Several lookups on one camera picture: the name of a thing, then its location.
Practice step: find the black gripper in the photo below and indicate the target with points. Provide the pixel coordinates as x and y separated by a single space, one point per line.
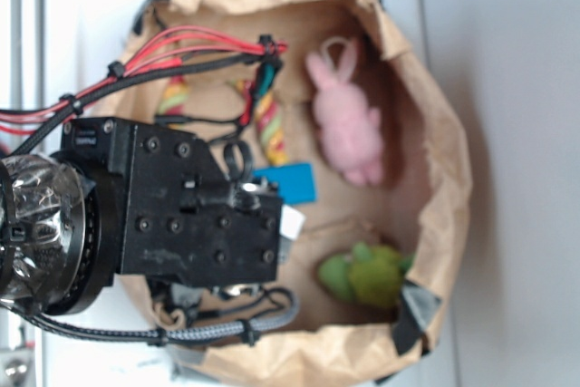
166 210

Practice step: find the blue wooden block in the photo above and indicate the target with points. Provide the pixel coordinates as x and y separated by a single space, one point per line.
295 181

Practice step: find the brown paper bag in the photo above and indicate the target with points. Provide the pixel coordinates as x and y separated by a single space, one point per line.
422 205

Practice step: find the green plush toy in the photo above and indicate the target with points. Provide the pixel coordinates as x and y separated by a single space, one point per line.
370 275

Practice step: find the pink plush bunny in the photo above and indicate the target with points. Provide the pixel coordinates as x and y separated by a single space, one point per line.
349 127

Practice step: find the multicolour twisted rope toy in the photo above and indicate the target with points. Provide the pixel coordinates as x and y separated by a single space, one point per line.
265 114

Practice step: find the aluminium frame rail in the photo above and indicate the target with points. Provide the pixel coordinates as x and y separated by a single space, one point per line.
21 345

